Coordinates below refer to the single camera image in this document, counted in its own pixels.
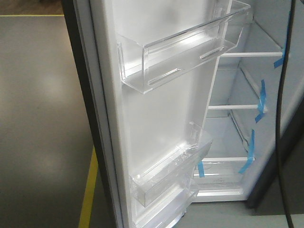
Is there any clear upper door bin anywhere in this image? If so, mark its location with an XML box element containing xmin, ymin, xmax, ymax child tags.
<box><xmin>113</xmin><ymin>0</ymin><xmax>251</xmax><ymax>94</ymax></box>

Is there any refrigerator door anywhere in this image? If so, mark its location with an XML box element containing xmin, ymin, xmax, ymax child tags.
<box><xmin>61</xmin><ymin>0</ymin><xmax>233</xmax><ymax>228</ymax></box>

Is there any blue tape strip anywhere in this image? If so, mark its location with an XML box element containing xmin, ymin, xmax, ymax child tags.
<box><xmin>197</xmin><ymin>161</ymin><xmax>205</xmax><ymax>178</ymax></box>
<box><xmin>273</xmin><ymin>10</ymin><xmax>292</xmax><ymax>69</ymax></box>
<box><xmin>238</xmin><ymin>129</ymin><xmax>255</xmax><ymax>174</ymax></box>
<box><xmin>255</xmin><ymin>79</ymin><xmax>266</xmax><ymax>123</ymax></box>

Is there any black hanging cable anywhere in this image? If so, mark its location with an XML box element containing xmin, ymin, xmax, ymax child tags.
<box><xmin>275</xmin><ymin>0</ymin><xmax>296</xmax><ymax>228</ymax></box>

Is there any clear middle door bin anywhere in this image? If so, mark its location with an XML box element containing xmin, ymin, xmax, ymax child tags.
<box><xmin>130</xmin><ymin>122</ymin><xmax>212</xmax><ymax>207</ymax></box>

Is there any clear door bin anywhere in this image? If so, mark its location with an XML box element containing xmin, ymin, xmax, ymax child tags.
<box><xmin>133</xmin><ymin>180</ymin><xmax>199</xmax><ymax>228</ymax></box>
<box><xmin>130</xmin><ymin>122</ymin><xmax>212</xmax><ymax>207</ymax></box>
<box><xmin>113</xmin><ymin>0</ymin><xmax>251</xmax><ymax>94</ymax></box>

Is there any clear lower door bin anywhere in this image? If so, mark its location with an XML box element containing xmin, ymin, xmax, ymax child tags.
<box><xmin>133</xmin><ymin>180</ymin><xmax>199</xmax><ymax>228</ymax></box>

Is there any dark grey refrigerator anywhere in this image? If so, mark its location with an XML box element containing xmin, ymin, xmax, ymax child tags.
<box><xmin>194</xmin><ymin>0</ymin><xmax>304</xmax><ymax>209</ymax></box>

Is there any clear crisper drawer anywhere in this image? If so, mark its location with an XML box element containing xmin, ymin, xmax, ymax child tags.
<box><xmin>194</xmin><ymin>157</ymin><xmax>247</xmax><ymax>191</ymax></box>

